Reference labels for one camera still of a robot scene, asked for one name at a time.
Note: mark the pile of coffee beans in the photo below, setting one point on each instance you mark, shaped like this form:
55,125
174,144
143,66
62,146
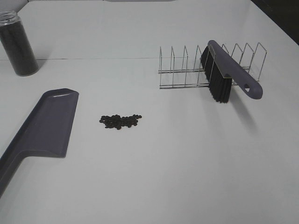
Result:
117,121

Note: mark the purple brush with black bristles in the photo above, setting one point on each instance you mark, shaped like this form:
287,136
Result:
221,70

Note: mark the purple plastic dustpan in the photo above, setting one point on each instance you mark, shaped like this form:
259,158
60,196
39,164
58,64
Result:
45,132

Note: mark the glass jar of coffee beans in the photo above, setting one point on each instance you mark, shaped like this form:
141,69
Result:
16,44

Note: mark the metal wire dish rack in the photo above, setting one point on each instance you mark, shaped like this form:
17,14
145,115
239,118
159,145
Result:
186,71

